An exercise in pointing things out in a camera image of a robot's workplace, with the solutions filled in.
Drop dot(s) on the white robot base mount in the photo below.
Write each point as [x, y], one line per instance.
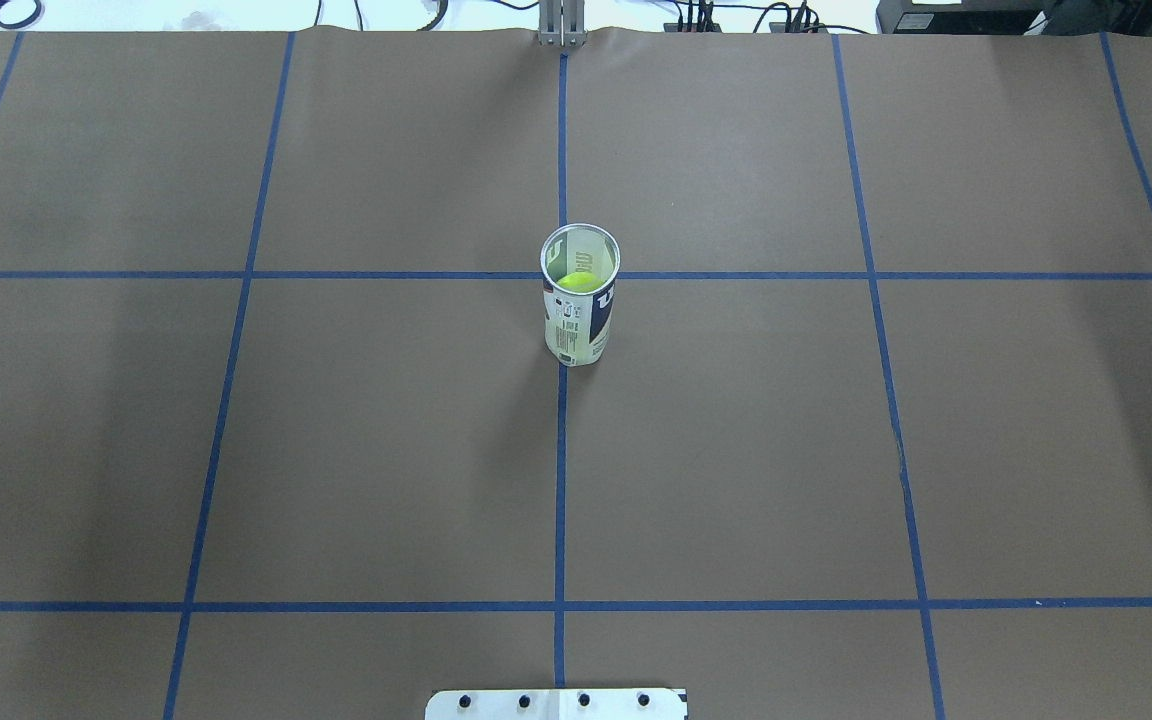
[558, 703]

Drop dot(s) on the yellow tennis ball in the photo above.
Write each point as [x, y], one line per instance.
[580, 282]

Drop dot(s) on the white blue tennis ball can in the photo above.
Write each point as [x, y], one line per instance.
[578, 325]

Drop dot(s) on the black box with label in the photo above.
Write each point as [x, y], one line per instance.
[974, 18]

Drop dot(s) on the aluminium frame post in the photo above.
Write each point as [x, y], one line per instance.
[561, 23]

